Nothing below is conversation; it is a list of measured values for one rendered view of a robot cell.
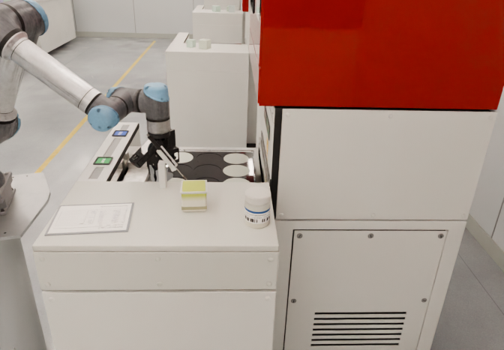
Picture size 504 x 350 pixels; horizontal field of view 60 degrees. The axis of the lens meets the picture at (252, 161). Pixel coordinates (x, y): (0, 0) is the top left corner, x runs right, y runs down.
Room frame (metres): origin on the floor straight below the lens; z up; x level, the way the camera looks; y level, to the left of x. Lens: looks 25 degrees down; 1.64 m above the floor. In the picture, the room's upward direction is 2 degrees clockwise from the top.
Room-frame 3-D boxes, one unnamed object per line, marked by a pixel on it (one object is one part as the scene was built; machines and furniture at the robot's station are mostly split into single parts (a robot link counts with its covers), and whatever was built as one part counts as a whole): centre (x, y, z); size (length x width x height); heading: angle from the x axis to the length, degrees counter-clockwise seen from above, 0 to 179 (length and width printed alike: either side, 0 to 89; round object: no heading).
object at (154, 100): (1.31, 0.31, 1.21); 0.09 x 0.08 x 0.11; 80
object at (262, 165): (1.49, -0.04, 0.89); 0.44 x 0.02 x 0.10; 3
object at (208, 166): (1.46, 0.17, 0.90); 0.34 x 0.34 x 0.01; 3
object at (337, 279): (1.69, -0.39, 0.41); 0.82 x 0.71 x 0.82; 3
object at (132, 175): (1.43, 0.43, 0.87); 0.36 x 0.08 x 0.03; 3
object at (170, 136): (1.32, 0.30, 1.05); 0.09 x 0.08 x 0.12; 137
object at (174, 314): (1.38, 0.27, 0.41); 0.97 x 0.64 x 0.82; 3
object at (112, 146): (1.51, 0.53, 0.89); 0.55 x 0.09 x 0.14; 3
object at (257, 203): (1.02, -0.02, 1.01); 0.07 x 0.07 x 0.10
